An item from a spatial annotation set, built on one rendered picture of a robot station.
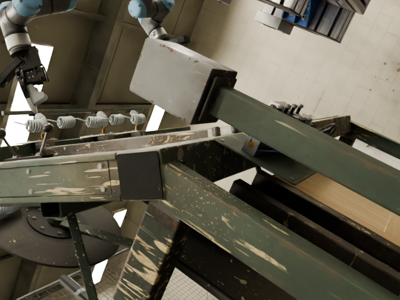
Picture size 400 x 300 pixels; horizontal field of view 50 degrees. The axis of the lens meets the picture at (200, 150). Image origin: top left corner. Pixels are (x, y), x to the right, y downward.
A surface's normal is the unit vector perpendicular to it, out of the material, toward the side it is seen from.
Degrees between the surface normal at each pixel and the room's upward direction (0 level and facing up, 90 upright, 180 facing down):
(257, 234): 90
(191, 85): 90
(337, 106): 90
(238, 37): 90
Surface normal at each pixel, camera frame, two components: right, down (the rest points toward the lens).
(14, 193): -0.48, 0.11
